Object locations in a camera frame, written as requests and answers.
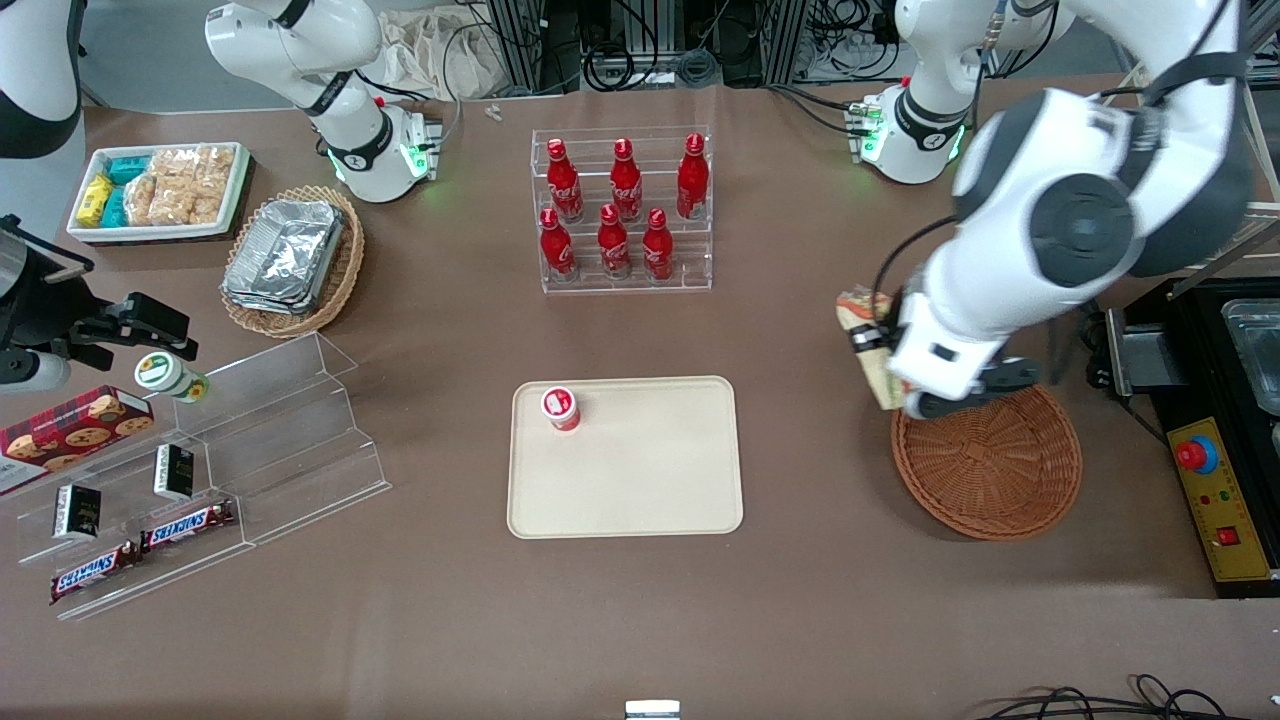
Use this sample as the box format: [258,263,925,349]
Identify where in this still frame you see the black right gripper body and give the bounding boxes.
[0,215,97,353]

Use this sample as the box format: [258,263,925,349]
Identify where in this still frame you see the plastic-wrapped triangle sandwich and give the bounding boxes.
[836,285,907,412]

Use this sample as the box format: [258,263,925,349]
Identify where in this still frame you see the round brown wicker basket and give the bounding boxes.
[890,383,1084,542]

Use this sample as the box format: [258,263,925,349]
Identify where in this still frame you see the white rectangular snack tray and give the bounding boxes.
[66,142,253,245]

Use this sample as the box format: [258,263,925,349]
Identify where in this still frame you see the oval tan wicker basket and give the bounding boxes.
[220,185,366,339]

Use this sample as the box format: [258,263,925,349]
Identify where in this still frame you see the cream plastic serving tray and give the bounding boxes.
[506,375,746,541]

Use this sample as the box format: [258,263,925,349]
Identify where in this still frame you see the green white lidded cup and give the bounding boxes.
[134,352,211,405]

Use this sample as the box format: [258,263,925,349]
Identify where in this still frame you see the clear bag rice crackers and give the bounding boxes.
[160,175,229,227]
[125,175,167,227]
[150,145,237,183]

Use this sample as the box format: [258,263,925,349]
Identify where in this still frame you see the yellow snack packet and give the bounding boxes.
[77,174,117,227]

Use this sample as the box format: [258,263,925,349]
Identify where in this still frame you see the small black chocolate box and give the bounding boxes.
[52,484,102,542]
[152,444,195,502]

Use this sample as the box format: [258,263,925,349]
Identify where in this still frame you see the red plaid cookie box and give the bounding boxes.
[0,386,157,497]

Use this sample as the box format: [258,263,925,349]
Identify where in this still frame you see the stacked silver foil containers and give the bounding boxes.
[221,199,347,317]

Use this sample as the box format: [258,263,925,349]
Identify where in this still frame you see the clear acrylic step shelf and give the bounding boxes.
[0,332,393,623]

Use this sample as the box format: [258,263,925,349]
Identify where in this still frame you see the Snickers chocolate bar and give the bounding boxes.
[139,500,237,554]
[49,540,142,604]

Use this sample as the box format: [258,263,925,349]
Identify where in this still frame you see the clear acrylic bottle rack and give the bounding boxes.
[530,125,715,295]

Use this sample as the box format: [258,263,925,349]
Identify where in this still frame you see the red cola bottle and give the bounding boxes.
[677,133,710,221]
[540,207,578,282]
[643,207,676,282]
[598,204,633,280]
[610,138,644,223]
[546,138,585,223]

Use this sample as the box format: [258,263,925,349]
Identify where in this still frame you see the slanted aluminium bar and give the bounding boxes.
[1165,200,1280,301]

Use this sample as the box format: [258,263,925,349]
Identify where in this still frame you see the silver metal pan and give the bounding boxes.
[1220,298,1280,414]

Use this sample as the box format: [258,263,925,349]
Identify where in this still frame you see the red white lidded cup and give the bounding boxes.
[541,386,583,433]

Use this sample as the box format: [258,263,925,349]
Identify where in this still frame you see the white cloth bag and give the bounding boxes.
[375,8,507,102]

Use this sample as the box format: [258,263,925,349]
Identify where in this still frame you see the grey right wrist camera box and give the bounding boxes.
[0,350,73,394]

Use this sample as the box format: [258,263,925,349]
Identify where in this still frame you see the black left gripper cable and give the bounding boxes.
[872,215,963,301]

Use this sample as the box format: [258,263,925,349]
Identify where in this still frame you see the black machine power cable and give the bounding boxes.
[1080,305,1171,447]

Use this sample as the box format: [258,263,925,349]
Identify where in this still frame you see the black arm base cable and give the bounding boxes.
[768,84,863,137]

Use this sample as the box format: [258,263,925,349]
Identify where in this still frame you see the black cable bundle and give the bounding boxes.
[584,0,723,93]

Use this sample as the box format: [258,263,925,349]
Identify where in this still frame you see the black floor cables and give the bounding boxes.
[985,673,1280,720]

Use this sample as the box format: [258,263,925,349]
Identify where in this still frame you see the aluminium profile frame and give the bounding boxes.
[486,0,585,97]

